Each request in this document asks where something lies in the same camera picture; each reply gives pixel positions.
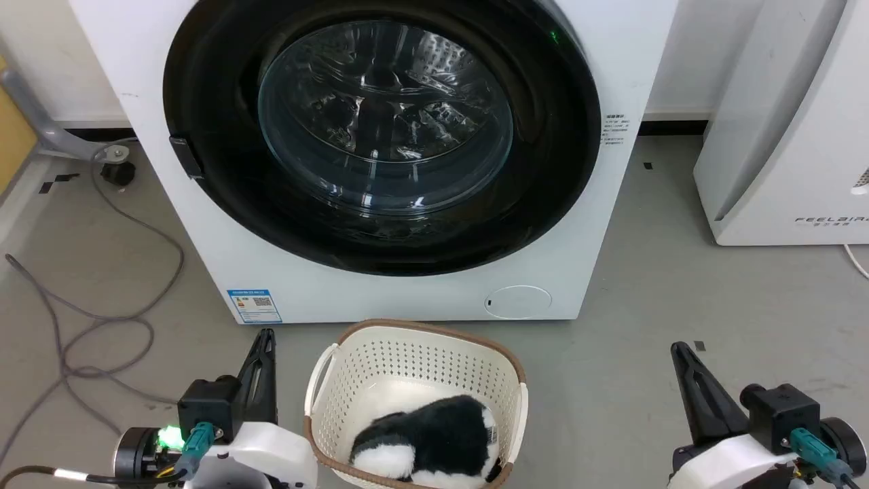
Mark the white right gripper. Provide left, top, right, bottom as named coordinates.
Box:
left=668, top=342, right=800, bottom=489

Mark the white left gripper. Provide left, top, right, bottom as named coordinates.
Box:
left=183, top=329, right=318, bottom=489

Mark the round black glass washer door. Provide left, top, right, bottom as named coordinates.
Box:
left=162, top=0, right=602, bottom=277

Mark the white front-load washing machine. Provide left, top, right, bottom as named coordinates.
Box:
left=68, top=0, right=680, bottom=325

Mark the blue energy label sticker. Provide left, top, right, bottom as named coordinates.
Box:
left=227, top=289, right=283, bottom=325

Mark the cream perforated laundry basket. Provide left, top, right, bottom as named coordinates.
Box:
left=303, top=319, right=529, bottom=489

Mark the black and white plush toy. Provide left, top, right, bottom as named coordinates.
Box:
left=350, top=395, right=502, bottom=489

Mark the black caster wheel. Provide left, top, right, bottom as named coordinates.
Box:
left=100, top=162, right=137, bottom=188

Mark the white air purifier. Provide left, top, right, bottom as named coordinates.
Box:
left=692, top=0, right=869, bottom=247

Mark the small printed text label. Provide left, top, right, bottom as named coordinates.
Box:
left=604, top=113, right=632, bottom=146

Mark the grey metal stand leg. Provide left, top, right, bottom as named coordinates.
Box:
left=0, top=67, right=138, bottom=164

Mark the yellow wooden board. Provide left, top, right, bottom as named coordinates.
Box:
left=0, top=56, right=38, bottom=196

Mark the teal plug right gripper cable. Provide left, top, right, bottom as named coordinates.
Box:
left=789, top=428, right=862, bottom=489

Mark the grey floor cable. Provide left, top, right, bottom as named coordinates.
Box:
left=0, top=139, right=186, bottom=469

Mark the thin white cable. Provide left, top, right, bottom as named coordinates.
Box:
left=843, top=243, right=869, bottom=280

